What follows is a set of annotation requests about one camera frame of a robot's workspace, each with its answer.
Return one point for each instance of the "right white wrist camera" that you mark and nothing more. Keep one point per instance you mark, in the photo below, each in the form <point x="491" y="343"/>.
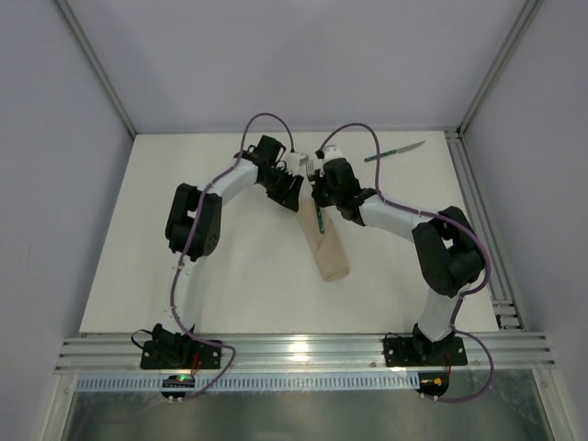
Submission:
<point x="328" y="153"/>

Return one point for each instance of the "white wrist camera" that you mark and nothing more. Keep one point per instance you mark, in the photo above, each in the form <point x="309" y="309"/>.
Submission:
<point x="328" y="153"/>
<point x="294" y="161"/>

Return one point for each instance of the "right aluminium frame post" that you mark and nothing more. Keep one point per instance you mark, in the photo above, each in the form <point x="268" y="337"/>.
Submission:
<point x="515" y="34"/>

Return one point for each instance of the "aluminium mounting rail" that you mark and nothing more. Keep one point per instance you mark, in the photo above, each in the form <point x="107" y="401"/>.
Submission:
<point x="93" y="353"/>

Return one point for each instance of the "beige cloth napkin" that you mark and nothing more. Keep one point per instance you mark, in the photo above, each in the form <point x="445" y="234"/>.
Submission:
<point x="325" y="244"/>

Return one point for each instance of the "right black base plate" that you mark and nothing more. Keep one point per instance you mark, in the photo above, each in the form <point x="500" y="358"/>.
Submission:
<point x="411" y="352"/>

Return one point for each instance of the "slotted grey cable duct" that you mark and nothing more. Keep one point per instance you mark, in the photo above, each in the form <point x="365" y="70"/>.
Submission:
<point x="256" y="382"/>

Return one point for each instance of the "left aluminium frame post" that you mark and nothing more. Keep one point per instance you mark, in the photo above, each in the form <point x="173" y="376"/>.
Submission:
<point x="83" y="43"/>

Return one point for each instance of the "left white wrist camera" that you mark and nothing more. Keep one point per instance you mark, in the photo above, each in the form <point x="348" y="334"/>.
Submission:
<point x="294" y="161"/>

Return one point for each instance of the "black controller board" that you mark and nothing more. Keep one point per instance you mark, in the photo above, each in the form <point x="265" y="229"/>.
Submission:
<point x="433" y="384"/>
<point x="177" y="387"/>

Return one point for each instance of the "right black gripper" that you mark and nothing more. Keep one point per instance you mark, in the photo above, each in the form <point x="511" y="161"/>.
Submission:
<point x="324" y="193"/>

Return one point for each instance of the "right black controller board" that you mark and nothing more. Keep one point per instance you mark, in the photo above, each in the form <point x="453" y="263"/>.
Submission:
<point x="433" y="384"/>

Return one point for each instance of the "right side aluminium rail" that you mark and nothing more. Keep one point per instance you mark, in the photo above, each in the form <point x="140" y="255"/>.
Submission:
<point x="505" y="308"/>

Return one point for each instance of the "green handled fork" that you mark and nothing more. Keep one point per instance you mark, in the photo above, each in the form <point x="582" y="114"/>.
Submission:
<point x="319" y="216"/>

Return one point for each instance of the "aluminium frame post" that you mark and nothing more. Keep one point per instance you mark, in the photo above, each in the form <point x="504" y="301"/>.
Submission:
<point x="83" y="43"/>
<point x="515" y="34"/>

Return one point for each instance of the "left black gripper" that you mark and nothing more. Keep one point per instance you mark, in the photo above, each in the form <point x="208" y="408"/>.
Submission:
<point x="285" y="189"/>

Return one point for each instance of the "left black controller board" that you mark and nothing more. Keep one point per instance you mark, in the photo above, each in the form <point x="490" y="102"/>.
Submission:
<point x="177" y="387"/>

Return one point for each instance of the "green handled knife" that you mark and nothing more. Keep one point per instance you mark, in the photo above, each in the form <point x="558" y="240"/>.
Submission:
<point x="403" y="149"/>

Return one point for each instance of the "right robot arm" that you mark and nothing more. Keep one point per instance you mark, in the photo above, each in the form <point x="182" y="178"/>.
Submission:
<point x="449" y="259"/>

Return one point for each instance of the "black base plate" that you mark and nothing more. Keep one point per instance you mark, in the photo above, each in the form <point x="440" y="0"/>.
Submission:
<point x="411" y="352"/>
<point x="161" y="349"/>

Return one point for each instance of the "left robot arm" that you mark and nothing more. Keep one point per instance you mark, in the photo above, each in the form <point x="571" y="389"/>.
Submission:
<point x="193" y="228"/>

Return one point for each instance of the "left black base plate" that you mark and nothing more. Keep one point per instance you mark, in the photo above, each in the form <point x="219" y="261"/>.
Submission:
<point x="161" y="349"/>

